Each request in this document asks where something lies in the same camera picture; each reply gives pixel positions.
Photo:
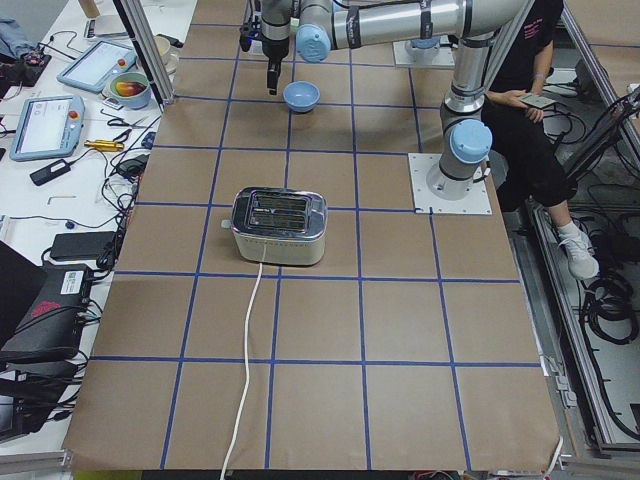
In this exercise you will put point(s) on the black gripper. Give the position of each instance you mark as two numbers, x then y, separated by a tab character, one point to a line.
273	48

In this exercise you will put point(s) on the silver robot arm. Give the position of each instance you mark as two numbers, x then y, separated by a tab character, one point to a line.
471	37

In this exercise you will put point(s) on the blue bowl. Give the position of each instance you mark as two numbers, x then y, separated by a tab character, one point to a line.
301	96

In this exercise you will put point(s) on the bowl with fruit picture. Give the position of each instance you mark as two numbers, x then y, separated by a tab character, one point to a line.
130	89

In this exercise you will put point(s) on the person hand holding phone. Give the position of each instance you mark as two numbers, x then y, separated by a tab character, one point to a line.
511	99

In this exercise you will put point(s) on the white mug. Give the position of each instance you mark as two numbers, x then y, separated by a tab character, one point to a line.
169	57

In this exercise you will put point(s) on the cream toaster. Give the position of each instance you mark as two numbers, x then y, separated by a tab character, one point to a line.
279	226

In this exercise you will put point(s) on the black scissors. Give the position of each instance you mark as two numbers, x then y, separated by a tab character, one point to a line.
129	127

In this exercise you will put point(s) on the teach pendant tablet upper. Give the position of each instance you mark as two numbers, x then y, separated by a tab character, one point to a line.
91	70

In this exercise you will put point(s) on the teach pendant tablet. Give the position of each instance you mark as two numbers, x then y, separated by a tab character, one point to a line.
48	127
91	70

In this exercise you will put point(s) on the teach pendant tablet lower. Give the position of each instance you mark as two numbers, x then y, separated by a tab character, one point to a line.
48	127

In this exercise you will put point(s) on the black power adapter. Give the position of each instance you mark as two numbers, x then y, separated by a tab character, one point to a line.
50	172

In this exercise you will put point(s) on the black smartphone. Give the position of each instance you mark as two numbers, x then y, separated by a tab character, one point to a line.
537	101

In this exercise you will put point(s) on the seated person in black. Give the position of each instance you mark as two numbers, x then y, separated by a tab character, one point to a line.
518	135

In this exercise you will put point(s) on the black laptop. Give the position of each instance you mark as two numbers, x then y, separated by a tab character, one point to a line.
21	283

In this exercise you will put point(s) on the black box with red logo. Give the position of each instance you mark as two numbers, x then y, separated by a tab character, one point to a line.
51	329

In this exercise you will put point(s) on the white sneaker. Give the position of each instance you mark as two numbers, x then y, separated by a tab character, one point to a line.
582	264

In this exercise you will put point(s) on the aluminium frame post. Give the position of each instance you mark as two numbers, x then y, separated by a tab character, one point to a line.
133	17

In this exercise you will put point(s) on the yellow handled screwdriver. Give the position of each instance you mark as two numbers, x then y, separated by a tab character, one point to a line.
105	146

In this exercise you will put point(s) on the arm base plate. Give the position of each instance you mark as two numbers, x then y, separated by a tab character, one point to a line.
435	193

